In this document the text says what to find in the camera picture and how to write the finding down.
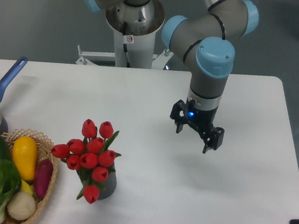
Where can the green cucumber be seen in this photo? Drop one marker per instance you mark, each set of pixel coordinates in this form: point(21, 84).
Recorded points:
point(4, 150)

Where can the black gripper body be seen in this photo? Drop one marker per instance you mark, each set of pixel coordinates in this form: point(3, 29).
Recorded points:
point(199, 120)

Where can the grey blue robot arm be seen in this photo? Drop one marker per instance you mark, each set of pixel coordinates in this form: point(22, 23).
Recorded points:
point(203, 46)

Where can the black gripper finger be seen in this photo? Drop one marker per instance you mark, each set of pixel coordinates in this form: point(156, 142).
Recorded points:
point(213, 138)
point(178, 116)

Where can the beige round garlic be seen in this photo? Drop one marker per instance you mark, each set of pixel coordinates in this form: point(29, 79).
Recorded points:
point(21, 206)

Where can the green bok choy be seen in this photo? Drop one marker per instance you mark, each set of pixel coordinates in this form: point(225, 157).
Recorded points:
point(9, 184)

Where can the woven wicker basket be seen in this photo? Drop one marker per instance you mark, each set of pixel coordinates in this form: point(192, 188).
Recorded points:
point(45, 146)

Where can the red tulip bouquet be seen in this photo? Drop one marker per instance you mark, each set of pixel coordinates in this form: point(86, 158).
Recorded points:
point(91, 152)

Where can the yellow squash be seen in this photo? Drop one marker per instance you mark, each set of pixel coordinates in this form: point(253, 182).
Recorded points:
point(24, 155)

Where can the purple eggplant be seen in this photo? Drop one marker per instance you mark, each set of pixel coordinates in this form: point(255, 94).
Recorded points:
point(42, 178)

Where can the grey ribbed vase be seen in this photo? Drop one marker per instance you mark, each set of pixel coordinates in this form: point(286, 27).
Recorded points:
point(105, 188)

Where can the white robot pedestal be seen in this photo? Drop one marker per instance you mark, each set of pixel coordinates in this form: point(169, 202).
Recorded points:
point(134, 31)

